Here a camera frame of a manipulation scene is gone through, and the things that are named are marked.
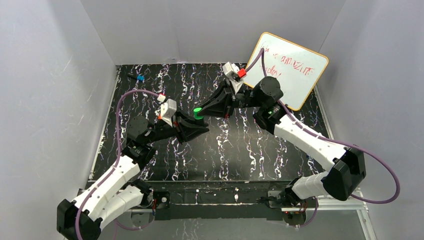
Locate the green highlighter cap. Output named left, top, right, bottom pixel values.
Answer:
left=193, top=107, right=203, bottom=120

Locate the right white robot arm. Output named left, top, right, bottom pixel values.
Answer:
left=197, top=76, right=366, bottom=206

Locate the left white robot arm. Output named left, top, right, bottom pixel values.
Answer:
left=56, top=111, right=209, bottom=240

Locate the blue capped black marker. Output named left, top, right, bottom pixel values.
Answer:
left=127, top=73, right=145, bottom=82

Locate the yellow framed whiteboard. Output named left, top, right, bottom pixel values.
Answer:
left=244, top=32, right=329, bottom=111

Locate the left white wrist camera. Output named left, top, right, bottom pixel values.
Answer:
left=157, top=93, right=177, bottom=127

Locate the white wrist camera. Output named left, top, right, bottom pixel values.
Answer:
left=222, top=62, right=244, bottom=95
left=157, top=93, right=177, bottom=127

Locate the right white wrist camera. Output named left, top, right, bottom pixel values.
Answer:
left=222, top=62, right=244, bottom=95

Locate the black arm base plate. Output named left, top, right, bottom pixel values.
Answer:
left=77, top=180, right=319, bottom=221

